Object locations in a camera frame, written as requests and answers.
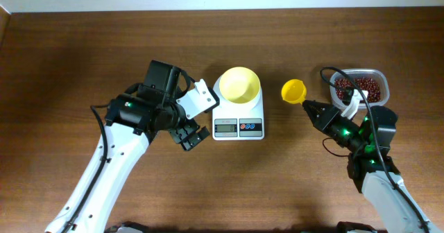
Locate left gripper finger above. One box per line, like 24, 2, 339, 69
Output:
171, 121, 200, 144
180, 127, 210, 151

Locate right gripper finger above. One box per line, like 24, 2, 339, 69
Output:
303, 104, 323, 129
302, 100, 333, 117

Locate yellow measuring scoop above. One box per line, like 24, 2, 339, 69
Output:
281, 79, 307, 104

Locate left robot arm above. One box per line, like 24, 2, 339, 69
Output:
46, 60, 220, 232

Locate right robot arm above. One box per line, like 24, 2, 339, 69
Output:
302, 101, 440, 232

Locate white digital kitchen scale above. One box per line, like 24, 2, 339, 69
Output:
212, 76, 265, 141

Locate pale yellow bowl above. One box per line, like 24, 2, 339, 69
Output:
219, 67, 260, 104

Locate clear plastic container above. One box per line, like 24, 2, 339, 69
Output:
330, 69, 390, 110

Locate red beans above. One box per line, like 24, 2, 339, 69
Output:
334, 77, 381, 103

